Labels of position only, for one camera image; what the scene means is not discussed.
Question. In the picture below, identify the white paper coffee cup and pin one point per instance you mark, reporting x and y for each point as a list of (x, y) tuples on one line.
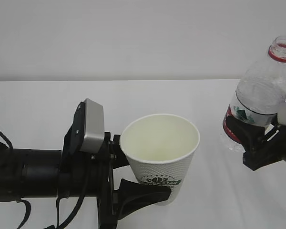
[(159, 149)]

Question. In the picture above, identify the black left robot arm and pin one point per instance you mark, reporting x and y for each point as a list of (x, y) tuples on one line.
[(29, 173)]

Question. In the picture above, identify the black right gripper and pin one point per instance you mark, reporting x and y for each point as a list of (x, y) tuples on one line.
[(260, 149)]

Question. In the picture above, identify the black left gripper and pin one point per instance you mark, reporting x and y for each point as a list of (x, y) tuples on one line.
[(84, 174)]

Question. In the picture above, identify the clear Nongfu Spring water bottle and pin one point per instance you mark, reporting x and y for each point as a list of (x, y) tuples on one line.
[(258, 94)]

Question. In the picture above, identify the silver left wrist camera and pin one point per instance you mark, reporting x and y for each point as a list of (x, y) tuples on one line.
[(93, 135)]

